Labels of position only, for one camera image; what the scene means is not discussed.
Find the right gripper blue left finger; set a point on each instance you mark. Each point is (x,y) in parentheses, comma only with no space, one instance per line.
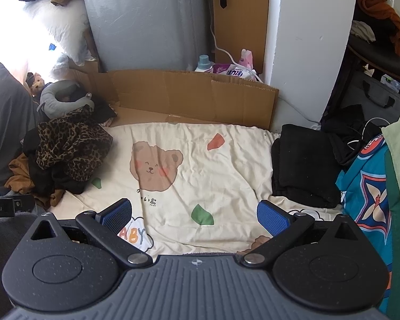
(116,216)

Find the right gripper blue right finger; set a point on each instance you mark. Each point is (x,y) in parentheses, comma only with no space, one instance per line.
(272,218)

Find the leopard print garment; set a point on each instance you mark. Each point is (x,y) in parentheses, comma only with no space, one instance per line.
(75,142)

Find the black folded clothes stack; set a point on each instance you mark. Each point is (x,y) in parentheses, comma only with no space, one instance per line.
(304,168)

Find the brown garment on bed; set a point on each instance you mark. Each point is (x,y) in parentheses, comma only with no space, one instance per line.
(21,183)

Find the cream bear print bedsheet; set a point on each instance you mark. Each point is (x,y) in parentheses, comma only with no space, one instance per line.
(193,188)

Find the teal patterned garment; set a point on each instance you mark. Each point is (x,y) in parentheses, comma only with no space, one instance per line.
(364,197)

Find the dark grey pillow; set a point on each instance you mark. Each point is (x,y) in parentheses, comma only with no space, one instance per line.
(18,115)

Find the grey neck pillow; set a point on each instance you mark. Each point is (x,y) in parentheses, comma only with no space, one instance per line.
(54,100)

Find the brown cardboard sheet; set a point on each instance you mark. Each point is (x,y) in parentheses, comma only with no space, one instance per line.
(147,96)

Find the small teddy bear toy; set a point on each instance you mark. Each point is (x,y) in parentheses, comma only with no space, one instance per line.
(35,83)

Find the black bag on floor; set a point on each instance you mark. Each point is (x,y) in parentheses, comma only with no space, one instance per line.
(376,99)

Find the purple white detergent pouch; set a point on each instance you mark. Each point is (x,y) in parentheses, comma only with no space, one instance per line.
(234,70)

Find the pink spray bottle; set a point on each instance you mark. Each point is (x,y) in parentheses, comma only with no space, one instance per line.
(247,59)

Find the blue cap detergent bottle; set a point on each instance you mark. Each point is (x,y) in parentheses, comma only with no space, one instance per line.
(204,65)

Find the white pillow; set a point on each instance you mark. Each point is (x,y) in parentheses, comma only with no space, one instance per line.
(65,24)

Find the grey wrapped appliance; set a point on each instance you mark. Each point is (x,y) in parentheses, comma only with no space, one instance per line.
(149,34)

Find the tall brown cardboard panel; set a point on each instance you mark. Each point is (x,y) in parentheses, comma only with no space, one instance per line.
(238,25)

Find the orange garment on chair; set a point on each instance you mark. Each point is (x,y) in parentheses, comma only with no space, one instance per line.
(381,10)

